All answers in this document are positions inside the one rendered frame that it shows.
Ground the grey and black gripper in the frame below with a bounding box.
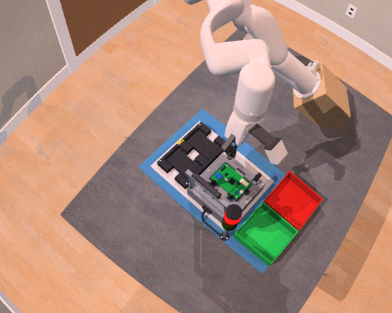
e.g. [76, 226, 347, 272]
[221, 108, 264, 159]

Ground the green bin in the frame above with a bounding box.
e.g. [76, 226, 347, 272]
[233, 202, 298, 266]

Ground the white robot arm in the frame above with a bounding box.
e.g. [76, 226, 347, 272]
[200, 0, 321, 165]

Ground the green circuit board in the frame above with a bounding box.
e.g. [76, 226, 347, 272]
[211, 163, 251, 199]

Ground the red bin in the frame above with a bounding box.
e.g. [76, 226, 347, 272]
[264, 171, 323, 231]

